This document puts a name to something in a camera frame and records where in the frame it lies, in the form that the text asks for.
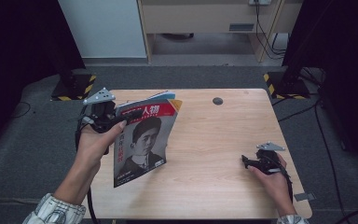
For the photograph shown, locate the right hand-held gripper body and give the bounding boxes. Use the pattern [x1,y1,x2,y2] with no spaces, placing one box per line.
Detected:
[255,141,286,175]

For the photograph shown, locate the light wooden desk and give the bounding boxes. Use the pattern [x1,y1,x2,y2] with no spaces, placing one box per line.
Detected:
[136,0,304,64]

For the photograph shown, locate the white cabinet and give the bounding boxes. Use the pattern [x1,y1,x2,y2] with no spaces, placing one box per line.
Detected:
[57,0,147,60]

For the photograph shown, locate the magazine with portrait cover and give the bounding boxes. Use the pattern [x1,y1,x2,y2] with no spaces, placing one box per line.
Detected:
[113,90,184,189]

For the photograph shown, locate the thick black floor cable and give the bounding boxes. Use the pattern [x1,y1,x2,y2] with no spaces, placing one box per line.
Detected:
[335,208,358,224]

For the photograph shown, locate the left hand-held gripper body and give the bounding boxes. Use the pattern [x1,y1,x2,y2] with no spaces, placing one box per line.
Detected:
[75,88,125,134]

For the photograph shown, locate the person's left hand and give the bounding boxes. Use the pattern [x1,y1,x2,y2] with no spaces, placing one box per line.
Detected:
[76,120,128,173]

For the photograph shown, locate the thin black floor cable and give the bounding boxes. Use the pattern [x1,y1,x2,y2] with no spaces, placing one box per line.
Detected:
[8,101,33,120]

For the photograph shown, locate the white power strip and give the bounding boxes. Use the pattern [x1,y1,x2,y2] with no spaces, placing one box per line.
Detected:
[248,0,272,7]

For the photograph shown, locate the person's right hand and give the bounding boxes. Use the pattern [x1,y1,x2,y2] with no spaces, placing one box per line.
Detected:
[247,153,297,217]

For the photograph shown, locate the black curtain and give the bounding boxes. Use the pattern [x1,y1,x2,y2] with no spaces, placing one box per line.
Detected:
[281,0,358,180]
[0,0,87,158]

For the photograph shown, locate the black hanging desk cables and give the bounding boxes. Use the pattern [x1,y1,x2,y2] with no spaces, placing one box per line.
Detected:
[254,3,288,61]

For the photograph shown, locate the hand-held gripper cable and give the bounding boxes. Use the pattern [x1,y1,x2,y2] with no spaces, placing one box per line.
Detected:
[75,105,101,224]
[278,166,295,204]

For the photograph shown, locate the long black floor cable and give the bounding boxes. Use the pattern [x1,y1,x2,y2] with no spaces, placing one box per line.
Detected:
[276,92,348,218]

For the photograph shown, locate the grey floor tape strip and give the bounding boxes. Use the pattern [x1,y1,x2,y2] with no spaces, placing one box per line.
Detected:
[293,192,317,203]

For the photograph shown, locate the right hand-held gripper cable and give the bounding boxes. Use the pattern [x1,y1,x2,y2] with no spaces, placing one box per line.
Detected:
[278,166,295,204]

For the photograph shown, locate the striped black stand base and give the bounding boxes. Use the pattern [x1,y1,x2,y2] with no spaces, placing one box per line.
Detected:
[50,73,98,102]
[263,71,311,101]

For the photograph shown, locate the left hand-held gripper cable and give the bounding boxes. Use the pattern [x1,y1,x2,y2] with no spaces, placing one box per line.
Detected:
[75,105,101,224]

